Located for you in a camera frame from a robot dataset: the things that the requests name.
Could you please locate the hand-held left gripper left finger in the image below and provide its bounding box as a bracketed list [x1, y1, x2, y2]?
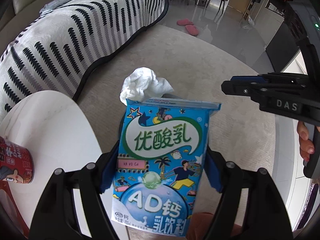
[27, 140, 120, 240]

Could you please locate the red plastic bag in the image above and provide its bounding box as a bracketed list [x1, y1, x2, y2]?
[0, 180, 28, 233]

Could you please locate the person's right hand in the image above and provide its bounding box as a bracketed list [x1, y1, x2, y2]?
[297, 121, 315, 162]

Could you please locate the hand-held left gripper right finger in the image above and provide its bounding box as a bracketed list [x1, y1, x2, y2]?
[202, 147, 294, 240]

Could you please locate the blue milk drink carton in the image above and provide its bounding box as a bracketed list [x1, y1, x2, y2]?
[111, 97, 222, 238]

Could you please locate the grey round trash bin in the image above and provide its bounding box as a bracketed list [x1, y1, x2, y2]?
[161, 93, 182, 101]

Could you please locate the red drink can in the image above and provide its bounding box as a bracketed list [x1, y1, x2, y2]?
[0, 136, 34, 184]

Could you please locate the white patterned blanket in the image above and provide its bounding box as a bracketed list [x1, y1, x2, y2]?
[0, 0, 168, 120]

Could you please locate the white tissue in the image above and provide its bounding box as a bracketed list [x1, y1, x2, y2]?
[119, 67, 175, 105]

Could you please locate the grey leather sofa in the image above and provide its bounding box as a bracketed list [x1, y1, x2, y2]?
[0, 0, 73, 25]

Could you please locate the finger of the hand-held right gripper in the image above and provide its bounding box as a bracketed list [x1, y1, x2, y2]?
[221, 79, 278, 99]
[229, 73, 309, 83]

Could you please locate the dark cabinet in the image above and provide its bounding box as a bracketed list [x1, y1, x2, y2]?
[265, 17, 300, 73]

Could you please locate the white plastic bag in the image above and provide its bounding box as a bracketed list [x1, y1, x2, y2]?
[241, 15, 255, 27]

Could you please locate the beige rug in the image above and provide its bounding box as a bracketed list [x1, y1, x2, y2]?
[72, 24, 278, 240]

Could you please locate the light blue folded blanket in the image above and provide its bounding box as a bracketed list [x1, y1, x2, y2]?
[40, 0, 93, 14]

